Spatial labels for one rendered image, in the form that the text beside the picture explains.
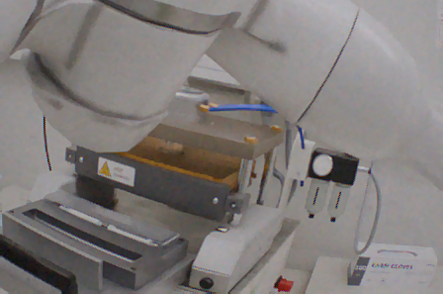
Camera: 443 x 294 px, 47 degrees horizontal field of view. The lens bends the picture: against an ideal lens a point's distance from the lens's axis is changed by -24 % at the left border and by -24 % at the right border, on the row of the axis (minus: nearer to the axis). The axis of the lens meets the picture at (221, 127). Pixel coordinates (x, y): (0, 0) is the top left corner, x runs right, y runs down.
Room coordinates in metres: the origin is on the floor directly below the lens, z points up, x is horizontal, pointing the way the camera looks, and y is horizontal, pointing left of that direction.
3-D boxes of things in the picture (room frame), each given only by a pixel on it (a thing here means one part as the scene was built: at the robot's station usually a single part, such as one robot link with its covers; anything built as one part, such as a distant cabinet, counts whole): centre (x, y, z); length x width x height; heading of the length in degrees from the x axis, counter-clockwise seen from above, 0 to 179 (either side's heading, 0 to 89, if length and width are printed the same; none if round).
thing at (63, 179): (0.88, 0.21, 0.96); 0.25 x 0.05 x 0.07; 164
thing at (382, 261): (1.12, -0.44, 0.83); 0.23 x 0.12 x 0.07; 82
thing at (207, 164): (0.90, 0.06, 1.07); 0.22 x 0.17 x 0.10; 74
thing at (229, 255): (0.79, -0.05, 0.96); 0.26 x 0.05 x 0.07; 164
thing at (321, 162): (0.97, -0.19, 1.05); 0.15 x 0.05 x 0.15; 74
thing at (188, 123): (0.93, 0.04, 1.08); 0.31 x 0.24 x 0.13; 74
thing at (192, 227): (0.94, 0.05, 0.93); 0.46 x 0.35 x 0.01; 164
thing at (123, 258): (0.66, 0.13, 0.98); 0.20 x 0.17 x 0.03; 74
